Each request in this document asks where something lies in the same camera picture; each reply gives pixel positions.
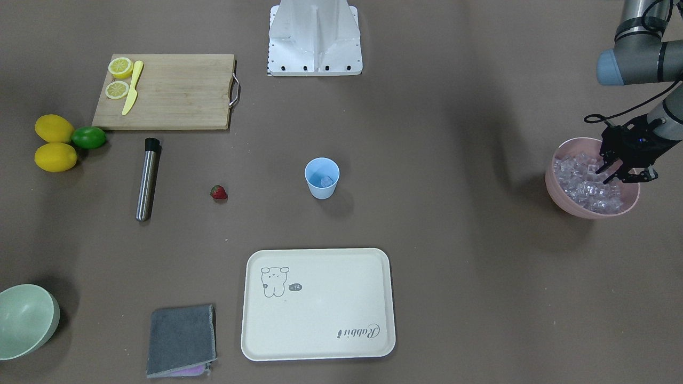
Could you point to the yellow plastic knife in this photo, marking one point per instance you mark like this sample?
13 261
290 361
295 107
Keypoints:
132 95

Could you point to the lemon half slice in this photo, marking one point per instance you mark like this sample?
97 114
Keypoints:
121 68
117 90

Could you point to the red strawberry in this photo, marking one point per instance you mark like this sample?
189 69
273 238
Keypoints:
218 192

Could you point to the green bowl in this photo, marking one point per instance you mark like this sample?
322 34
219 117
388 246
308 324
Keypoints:
30 315

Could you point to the green lime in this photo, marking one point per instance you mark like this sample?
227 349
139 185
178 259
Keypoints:
89 137

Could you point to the grey folded cloth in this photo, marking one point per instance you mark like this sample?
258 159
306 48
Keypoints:
182 342

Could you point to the upper lemon half slice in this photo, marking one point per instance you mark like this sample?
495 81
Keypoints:
121 68

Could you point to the whole yellow lemon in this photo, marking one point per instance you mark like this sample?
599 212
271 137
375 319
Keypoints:
55 157
54 129

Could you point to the clear ice cube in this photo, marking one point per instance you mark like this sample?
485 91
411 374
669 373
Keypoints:
326 181

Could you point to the upper whole yellow lemon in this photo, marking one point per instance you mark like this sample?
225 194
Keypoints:
54 129

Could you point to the pink bowl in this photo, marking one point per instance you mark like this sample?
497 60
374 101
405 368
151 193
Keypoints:
591 146

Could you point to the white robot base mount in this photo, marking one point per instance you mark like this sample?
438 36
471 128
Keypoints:
314 38

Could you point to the lower whole yellow lemon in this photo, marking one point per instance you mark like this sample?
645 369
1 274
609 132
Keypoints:
55 157

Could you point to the pile of clear ice cubes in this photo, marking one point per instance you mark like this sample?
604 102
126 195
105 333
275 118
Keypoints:
578 180

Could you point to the wooden cutting board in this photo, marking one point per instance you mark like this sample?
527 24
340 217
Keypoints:
175 92

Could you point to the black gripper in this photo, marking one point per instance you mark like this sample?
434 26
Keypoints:
620 140

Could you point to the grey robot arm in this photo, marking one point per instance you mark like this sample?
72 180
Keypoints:
639 56

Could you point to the steel muddler black tip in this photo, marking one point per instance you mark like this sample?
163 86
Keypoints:
148 179

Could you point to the lower lemon half slice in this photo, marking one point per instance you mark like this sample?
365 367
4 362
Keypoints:
117 90

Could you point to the light blue cup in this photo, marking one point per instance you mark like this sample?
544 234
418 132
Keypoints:
322 175

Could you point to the cream rabbit tray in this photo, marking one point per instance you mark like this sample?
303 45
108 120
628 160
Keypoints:
318 304

